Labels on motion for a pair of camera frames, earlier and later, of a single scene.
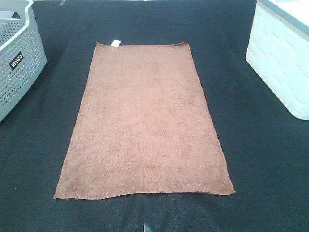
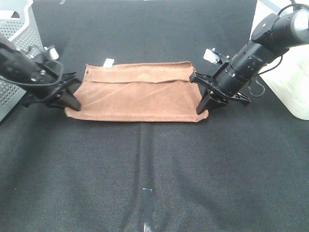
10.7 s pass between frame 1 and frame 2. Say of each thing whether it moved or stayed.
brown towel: moved
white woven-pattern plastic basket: stayed
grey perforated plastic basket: stayed
